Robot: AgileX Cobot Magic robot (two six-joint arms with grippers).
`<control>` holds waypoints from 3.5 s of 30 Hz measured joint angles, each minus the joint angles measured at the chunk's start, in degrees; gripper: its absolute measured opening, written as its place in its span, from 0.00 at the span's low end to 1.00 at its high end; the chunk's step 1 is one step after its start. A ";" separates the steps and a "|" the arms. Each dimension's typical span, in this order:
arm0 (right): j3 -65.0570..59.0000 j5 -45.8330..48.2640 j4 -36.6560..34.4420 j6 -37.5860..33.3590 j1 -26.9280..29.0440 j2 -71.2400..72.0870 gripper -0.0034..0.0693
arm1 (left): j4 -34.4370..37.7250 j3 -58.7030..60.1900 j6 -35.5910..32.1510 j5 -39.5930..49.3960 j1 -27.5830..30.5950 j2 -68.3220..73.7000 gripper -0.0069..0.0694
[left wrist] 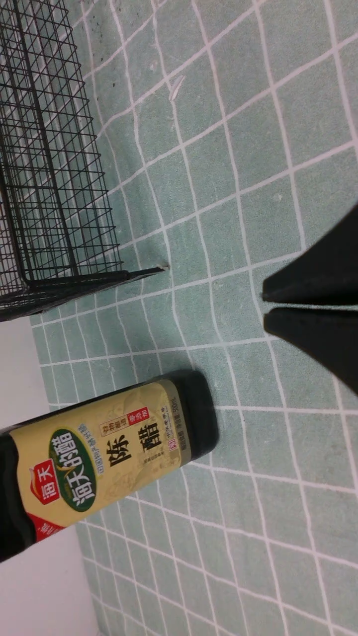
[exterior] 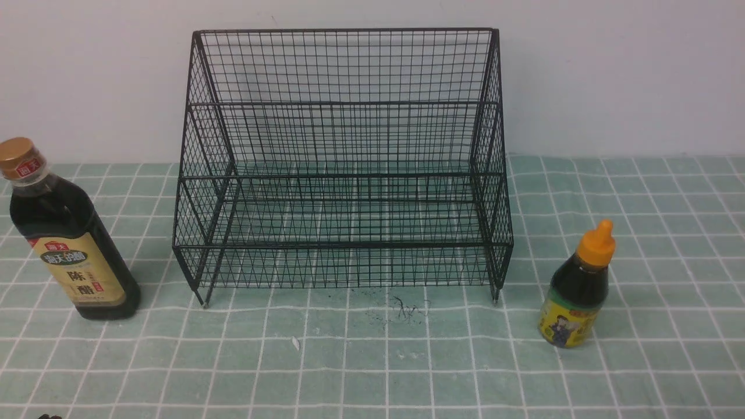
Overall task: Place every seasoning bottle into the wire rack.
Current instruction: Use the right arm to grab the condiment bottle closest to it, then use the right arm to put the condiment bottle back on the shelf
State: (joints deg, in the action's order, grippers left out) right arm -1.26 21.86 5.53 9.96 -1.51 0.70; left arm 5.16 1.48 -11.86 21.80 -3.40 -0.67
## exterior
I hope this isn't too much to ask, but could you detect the small sauce bottle orange cap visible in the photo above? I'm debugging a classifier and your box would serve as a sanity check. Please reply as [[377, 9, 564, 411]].
[[538, 218, 616, 348]]

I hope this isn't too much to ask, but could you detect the green checkered tablecloth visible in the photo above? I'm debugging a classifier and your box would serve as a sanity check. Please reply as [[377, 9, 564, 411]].
[[1, 155, 744, 418]]

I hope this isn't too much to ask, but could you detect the dark vinegar bottle gold cap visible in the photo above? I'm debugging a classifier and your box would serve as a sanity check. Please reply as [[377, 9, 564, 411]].
[[1, 137, 141, 321]]

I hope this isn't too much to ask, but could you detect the black wire mesh rack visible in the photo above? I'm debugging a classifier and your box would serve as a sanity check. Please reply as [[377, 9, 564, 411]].
[[172, 27, 515, 307]]

